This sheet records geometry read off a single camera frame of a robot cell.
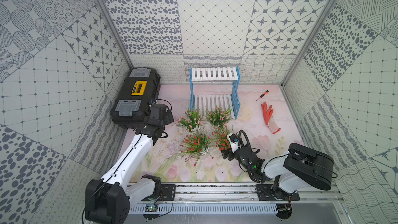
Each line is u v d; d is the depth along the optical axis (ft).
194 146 2.43
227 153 2.50
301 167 1.47
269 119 3.29
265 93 3.78
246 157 2.10
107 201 1.24
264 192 2.43
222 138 2.63
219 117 2.82
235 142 2.40
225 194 2.45
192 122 2.75
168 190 2.41
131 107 2.80
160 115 2.05
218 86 3.91
